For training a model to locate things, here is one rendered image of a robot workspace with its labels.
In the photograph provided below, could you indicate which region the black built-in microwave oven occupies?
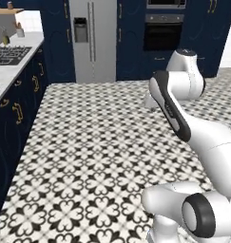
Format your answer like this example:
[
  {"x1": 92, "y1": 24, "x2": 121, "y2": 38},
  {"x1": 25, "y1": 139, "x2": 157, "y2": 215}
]
[{"x1": 145, "y1": 0, "x2": 187, "y2": 10}]

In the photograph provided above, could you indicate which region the navy base cupboard run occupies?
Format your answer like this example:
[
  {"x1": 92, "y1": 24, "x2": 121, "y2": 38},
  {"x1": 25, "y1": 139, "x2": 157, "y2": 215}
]
[{"x1": 0, "y1": 47, "x2": 48, "y2": 226}]

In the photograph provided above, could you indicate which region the stainless steel fridge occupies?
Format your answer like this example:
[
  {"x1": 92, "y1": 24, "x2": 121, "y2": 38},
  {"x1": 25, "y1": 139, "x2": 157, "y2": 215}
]
[{"x1": 68, "y1": 0, "x2": 118, "y2": 84}]

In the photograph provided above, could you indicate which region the black gas hob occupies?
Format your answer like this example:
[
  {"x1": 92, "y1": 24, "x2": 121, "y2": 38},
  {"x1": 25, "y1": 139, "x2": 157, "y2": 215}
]
[{"x1": 0, "y1": 45, "x2": 33, "y2": 66}]

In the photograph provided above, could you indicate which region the navy tall cupboard run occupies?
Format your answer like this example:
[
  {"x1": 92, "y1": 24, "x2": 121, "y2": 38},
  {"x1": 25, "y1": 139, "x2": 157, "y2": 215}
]
[{"x1": 115, "y1": 0, "x2": 231, "y2": 82}]

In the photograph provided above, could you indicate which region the wooden wall shelf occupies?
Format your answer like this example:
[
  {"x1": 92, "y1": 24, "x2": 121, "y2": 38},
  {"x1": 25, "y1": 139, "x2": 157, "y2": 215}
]
[{"x1": 0, "y1": 8, "x2": 25, "y2": 15}]

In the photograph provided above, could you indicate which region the grey range hood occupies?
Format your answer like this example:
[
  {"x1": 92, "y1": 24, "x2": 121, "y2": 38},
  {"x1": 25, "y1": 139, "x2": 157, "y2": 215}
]
[{"x1": 0, "y1": 12, "x2": 18, "y2": 49}]

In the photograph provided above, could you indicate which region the olive green bottle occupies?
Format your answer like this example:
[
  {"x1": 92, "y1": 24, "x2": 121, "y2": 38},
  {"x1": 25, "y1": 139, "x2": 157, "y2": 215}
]
[{"x1": 0, "y1": 26, "x2": 10, "y2": 46}]

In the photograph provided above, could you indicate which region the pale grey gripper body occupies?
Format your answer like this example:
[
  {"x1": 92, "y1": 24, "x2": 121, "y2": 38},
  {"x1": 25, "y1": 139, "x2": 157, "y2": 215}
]
[{"x1": 144, "y1": 93, "x2": 160, "y2": 111}]

